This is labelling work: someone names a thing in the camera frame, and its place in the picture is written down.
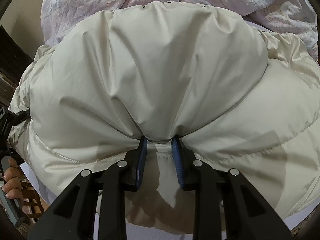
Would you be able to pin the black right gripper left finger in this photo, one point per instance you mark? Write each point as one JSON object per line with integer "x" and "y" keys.
{"x": 72, "y": 214}

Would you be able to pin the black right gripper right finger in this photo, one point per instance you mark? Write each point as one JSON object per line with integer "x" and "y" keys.
{"x": 225, "y": 201}

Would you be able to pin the cream puffer jacket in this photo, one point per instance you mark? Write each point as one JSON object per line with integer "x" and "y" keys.
{"x": 238, "y": 97}

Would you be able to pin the person's left hand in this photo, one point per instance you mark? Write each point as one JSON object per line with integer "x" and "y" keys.
{"x": 12, "y": 187}

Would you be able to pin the pink floral duvet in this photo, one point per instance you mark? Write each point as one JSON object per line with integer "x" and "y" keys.
{"x": 58, "y": 17}

